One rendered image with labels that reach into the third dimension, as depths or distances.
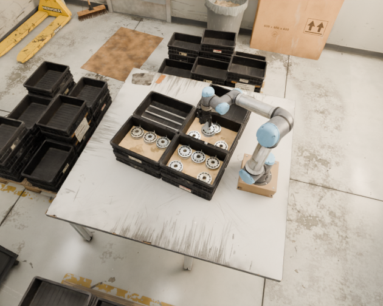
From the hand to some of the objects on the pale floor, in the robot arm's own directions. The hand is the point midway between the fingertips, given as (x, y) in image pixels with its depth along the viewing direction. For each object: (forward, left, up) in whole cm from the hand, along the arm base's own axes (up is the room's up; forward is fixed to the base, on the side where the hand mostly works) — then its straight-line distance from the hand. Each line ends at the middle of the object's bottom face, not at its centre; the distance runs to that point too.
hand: (207, 126), depth 198 cm
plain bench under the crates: (+9, -2, -99) cm, 100 cm away
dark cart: (+162, +113, -107) cm, 225 cm away
